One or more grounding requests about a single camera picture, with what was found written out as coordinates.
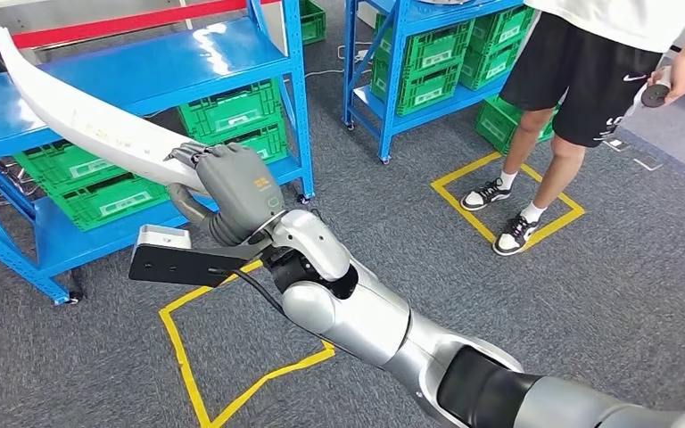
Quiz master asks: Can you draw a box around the blue metal shelf rack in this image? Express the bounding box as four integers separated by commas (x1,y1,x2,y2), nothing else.
0,0,316,307
342,0,538,165

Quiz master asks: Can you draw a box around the red barrier belt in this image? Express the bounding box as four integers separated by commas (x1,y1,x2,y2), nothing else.
0,0,285,62

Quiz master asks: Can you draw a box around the person's left hand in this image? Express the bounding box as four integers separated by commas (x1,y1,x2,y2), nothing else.
648,53,685,109

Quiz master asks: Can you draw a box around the open green plastic crate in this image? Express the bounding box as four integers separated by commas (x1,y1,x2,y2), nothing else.
475,93,560,157

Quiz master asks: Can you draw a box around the black and white controller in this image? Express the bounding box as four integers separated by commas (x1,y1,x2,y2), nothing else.
624,66,673,119

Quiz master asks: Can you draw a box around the white cable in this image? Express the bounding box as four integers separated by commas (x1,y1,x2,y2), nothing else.
303,39,375,79

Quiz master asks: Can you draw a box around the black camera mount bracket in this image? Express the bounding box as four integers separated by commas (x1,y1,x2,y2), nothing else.
128,239,274,290

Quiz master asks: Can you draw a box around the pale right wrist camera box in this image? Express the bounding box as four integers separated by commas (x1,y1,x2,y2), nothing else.
136,224,193,252

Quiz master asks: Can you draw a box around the long white curved panel part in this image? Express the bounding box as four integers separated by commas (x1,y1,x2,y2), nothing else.
0,26,210,196

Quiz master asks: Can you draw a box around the chrome stool base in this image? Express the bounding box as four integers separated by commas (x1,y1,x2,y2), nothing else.
0,156,44,208

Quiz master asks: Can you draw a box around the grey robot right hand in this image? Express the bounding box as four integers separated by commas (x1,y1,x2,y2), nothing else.
165,141,287,239

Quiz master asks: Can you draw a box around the person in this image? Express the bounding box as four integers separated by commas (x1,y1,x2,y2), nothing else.
459,0,685,258

